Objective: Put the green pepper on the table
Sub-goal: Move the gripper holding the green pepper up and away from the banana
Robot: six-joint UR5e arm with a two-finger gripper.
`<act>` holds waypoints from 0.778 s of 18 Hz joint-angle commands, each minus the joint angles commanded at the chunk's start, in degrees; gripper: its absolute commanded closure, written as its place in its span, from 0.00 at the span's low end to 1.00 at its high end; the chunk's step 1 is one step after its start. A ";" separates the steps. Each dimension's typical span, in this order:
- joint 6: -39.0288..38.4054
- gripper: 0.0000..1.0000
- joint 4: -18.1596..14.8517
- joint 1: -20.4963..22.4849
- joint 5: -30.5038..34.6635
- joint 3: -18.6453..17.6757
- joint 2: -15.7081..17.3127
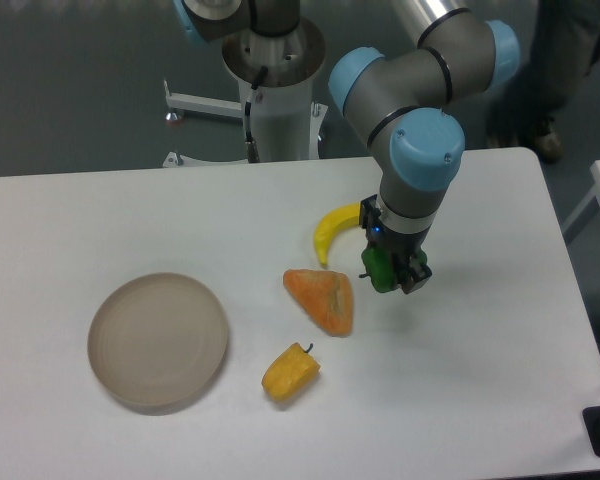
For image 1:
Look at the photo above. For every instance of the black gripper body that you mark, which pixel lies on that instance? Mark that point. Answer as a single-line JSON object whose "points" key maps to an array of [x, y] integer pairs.
{"points": [[400, 236]]}

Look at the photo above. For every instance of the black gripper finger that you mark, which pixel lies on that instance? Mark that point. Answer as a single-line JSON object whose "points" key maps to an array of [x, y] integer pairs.
{"points": [[415, 274]]}

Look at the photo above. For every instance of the green toy pepper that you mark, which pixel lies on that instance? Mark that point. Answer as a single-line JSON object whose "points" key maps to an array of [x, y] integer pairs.
{"points": [[378, 268]]}

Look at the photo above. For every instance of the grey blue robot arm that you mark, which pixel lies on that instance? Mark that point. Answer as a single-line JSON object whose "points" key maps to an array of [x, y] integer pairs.
{"points": [[396, 107]]}

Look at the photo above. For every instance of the yellow toy pepper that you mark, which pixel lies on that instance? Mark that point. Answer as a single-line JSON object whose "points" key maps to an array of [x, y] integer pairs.
{"points": [[289, 373]]}

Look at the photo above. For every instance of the yellow toy banana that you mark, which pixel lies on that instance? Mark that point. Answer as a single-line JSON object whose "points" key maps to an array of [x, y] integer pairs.
{"points": [[330, 226]]}

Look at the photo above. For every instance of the orange toy papaya slice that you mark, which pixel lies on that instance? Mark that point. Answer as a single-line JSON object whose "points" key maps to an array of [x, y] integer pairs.
{"points": [[326, 297]]}

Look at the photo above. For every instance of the beige round plate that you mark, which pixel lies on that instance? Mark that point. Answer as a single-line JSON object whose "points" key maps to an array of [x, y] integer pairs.
{"points": [[158, 342]]}

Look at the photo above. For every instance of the person legs dark trousers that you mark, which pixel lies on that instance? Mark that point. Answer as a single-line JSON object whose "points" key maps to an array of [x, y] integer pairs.
{"points": [[564, 49]]}

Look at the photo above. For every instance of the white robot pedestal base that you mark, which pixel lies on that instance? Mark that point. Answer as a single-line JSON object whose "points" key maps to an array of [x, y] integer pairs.
{"points": [[275, 76]]}

